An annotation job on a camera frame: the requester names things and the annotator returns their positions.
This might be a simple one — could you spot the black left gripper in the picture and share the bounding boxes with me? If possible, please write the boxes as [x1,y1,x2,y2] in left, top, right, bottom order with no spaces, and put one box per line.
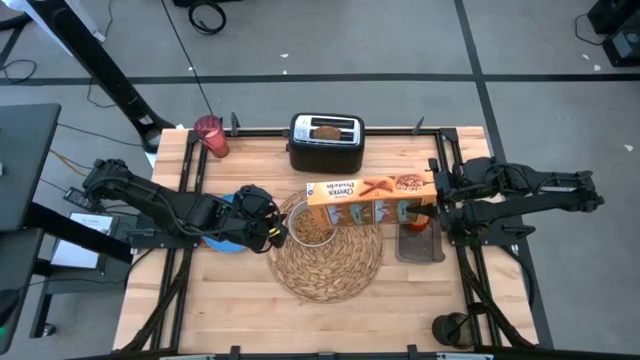
[230,183,289,254]

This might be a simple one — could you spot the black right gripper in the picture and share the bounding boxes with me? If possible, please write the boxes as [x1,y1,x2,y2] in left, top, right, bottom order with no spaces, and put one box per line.
[405,158,469,234]

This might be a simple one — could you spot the white ceramic bowl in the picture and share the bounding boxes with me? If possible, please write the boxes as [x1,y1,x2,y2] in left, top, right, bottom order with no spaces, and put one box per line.
[287,199,339,249]

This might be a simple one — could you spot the blue plate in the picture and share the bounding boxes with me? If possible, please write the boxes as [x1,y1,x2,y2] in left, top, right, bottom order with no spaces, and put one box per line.
[202,193,249,254]

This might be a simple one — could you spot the orange cereal box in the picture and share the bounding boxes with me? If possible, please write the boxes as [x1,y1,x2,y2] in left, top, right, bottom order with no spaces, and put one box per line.
[306,172,438,230]

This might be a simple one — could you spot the red plastic tumbler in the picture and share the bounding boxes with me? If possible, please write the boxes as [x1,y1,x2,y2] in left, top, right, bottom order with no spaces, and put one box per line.
[193,115,230,159]

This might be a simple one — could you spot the brown toast slice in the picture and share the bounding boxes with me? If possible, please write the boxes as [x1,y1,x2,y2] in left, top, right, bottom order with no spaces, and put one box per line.
[312,125,343,142]

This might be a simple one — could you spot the dark slim spoon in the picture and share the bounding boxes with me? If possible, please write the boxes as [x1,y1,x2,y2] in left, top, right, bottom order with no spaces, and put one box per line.
[445,310,474,341]

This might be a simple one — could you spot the grey translucent plastic container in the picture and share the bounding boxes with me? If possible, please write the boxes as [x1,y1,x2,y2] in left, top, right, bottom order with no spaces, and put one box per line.
[394,217,446,265]

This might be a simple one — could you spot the black two-slot toaster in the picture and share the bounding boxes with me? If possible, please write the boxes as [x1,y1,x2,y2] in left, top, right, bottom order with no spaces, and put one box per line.
[286,112,366,175]

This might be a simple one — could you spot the round woven straw placemat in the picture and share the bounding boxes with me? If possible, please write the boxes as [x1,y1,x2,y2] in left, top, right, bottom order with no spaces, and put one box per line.
[266,188,385,305]

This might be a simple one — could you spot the black power adapter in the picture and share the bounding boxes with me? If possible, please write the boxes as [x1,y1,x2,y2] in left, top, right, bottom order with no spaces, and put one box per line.
[63,186,95,212]

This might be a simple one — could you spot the black desk support beam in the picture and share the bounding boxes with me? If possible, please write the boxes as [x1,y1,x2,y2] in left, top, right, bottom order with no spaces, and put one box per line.
[22,202,134,265]

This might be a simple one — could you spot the white paper sheet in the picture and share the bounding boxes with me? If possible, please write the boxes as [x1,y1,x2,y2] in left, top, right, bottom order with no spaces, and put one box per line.
[49,212,114,270]

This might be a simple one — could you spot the black desk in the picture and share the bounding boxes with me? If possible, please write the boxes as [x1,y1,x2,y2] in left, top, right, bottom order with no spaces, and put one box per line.
[0,103,62,234]

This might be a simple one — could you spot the black equipment boxes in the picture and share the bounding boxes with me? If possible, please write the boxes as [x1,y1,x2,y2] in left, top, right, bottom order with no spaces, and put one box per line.
[586,0,640,68]

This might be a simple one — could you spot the ring cereal pieces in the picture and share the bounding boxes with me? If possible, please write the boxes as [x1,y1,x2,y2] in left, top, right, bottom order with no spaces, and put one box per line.
[292,209,335,246]

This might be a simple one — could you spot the black aluminium table frame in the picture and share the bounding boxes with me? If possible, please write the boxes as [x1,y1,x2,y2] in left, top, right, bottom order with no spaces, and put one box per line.
[119,113,539,352]

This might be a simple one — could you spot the long black floor cable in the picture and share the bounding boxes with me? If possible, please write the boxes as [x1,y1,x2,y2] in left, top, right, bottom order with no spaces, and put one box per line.
[159,0,217,118]

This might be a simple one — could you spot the coiled black floor cable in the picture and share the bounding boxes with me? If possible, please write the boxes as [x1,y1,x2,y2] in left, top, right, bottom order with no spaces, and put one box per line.
[187,0,228,37]

